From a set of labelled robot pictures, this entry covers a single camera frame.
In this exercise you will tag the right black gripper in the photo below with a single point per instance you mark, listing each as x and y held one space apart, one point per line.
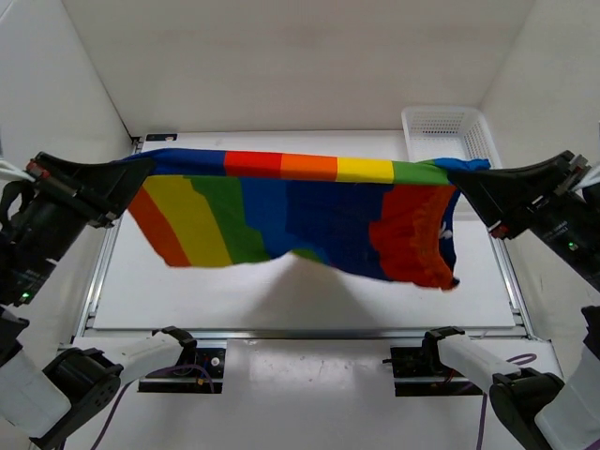
508 193

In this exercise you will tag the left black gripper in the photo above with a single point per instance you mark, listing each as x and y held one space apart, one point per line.
96 190

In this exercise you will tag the rainbow striped shorts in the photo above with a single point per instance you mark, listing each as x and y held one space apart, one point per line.
374 218

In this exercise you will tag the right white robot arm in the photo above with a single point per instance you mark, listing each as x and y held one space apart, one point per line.
539 409

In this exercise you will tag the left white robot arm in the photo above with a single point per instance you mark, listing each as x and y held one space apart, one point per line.
51 393

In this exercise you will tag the small blue label sticker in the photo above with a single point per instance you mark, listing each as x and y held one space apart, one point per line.
161 137

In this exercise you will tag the white plastic mesh basket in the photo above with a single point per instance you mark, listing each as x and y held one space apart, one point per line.
448 132

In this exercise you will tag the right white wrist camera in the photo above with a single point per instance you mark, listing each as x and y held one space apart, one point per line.
591 178

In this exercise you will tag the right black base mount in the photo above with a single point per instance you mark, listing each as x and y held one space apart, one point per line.
415 378

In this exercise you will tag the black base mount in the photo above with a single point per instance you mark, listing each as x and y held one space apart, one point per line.
201 372
415 378

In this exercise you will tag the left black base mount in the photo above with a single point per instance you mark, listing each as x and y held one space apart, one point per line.
201 372

